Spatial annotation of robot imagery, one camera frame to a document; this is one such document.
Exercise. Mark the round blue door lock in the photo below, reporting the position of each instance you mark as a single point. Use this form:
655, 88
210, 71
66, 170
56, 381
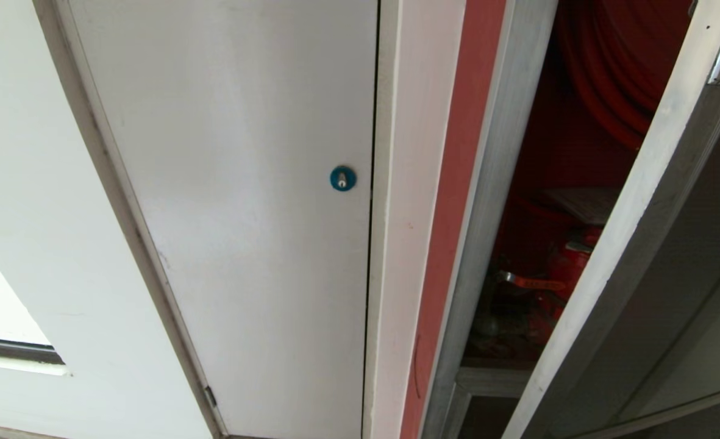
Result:
342, 178

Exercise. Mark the white metal service door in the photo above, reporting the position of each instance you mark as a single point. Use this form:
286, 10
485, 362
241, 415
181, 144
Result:
231, 213

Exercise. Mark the small door hinge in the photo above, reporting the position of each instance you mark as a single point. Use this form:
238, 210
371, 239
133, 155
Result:
210, 396

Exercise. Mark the fire hydrant cabinet frame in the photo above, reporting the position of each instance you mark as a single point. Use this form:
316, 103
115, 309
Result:
457, 201

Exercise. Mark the glass cabinet door aluminium frame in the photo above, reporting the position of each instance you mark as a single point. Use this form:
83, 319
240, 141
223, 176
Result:
640, 244

